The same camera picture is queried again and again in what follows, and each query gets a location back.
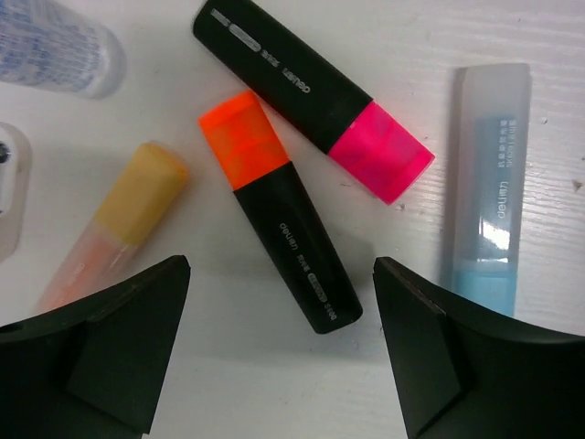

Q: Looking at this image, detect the small spray bottle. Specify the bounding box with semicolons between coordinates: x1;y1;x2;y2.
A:
1;1;126;99

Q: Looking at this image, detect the black pink highlighter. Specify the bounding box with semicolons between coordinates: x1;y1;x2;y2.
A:
192;1;434;204

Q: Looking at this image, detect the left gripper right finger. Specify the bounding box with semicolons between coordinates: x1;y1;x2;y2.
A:
373;257;584;438

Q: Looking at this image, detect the black orange highlighter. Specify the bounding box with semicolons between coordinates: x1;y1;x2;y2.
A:
198;91;363;335

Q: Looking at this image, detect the light blue highlighter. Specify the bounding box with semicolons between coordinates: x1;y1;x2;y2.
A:
441;63;532;316

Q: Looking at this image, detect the pale orange highlighter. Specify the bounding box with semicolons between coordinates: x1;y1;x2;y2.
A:
36;142;189;314

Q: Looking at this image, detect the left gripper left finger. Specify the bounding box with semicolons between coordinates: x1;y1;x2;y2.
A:
1;255;190;438

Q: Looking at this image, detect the pink eraser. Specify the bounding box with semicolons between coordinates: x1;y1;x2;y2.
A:
1;123;32;262

